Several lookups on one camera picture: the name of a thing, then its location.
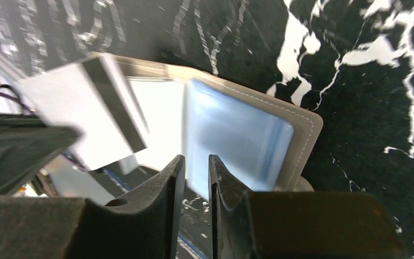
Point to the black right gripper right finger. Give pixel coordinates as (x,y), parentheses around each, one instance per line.
(249,224)

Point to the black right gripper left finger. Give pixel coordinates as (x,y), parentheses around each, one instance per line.
(142,223)

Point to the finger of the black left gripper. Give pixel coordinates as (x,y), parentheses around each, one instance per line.
(26,146)

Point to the grey card holder wallet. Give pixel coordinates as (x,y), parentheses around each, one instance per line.
(264,142)

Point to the white magnetic stripe card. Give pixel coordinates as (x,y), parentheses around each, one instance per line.
(93,96)

